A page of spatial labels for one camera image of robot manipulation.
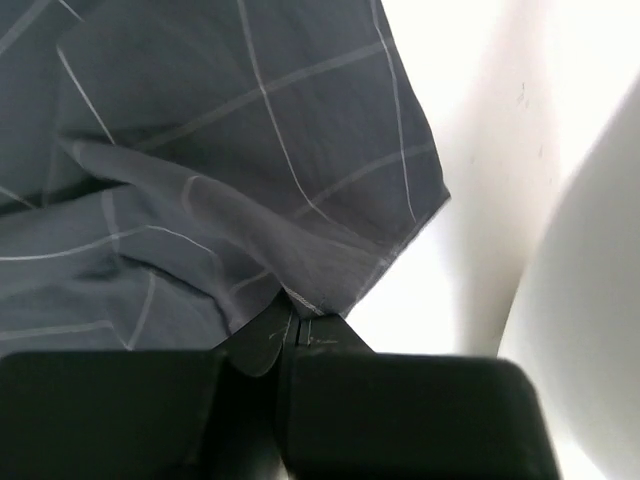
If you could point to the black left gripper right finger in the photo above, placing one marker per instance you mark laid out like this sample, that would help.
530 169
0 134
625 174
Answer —
351 413

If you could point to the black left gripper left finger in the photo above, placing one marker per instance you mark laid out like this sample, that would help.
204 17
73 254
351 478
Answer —
147 414

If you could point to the dark grey checked pillowcase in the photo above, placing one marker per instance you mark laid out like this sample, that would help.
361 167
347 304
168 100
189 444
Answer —
169 167

